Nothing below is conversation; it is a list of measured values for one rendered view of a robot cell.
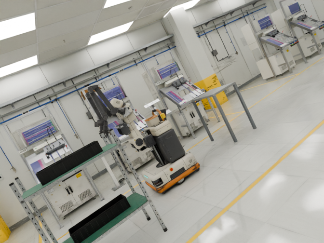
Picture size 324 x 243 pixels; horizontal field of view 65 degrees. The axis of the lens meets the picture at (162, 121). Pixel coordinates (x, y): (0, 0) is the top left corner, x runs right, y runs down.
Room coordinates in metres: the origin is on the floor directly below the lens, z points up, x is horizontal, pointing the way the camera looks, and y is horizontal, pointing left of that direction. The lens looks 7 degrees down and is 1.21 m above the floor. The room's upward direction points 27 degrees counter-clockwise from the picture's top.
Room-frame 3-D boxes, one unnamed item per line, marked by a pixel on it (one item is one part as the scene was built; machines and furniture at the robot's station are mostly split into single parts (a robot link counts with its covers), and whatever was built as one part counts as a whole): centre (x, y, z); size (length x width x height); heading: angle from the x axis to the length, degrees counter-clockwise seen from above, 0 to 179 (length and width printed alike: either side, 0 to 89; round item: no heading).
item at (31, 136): (4.60, 2.11, 0.95); 1.35 x 0.82 x 1.90; 25
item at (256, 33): (7.33, -3.74, 0.95); 1.36 x 0.82 x 1.90; 25
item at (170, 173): (3.45, 0.23, 0.16); 0.67 x 0.64 x 0.25; 108
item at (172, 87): (5.65, -0.62, 0.65); 1.01 x 0.73 x 1.29; 25
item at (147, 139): (3.34, 0.36, 0.68); 0.28 x 0.27 x 0.25; 18
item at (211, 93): (4.05, -0.93, 0.40); 0.70 x 0.45 x 0.80; 19
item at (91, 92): (3.11, 0.59, 1.40); 0.11 x 0.06 x 0.43; 19
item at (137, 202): (2.29, 0.93, 0.55); 0.91 x 0.46 x 1.10; 115
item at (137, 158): (5.20, 0.79, 0.31); 0.70 x 0.65 x 0.62; 115
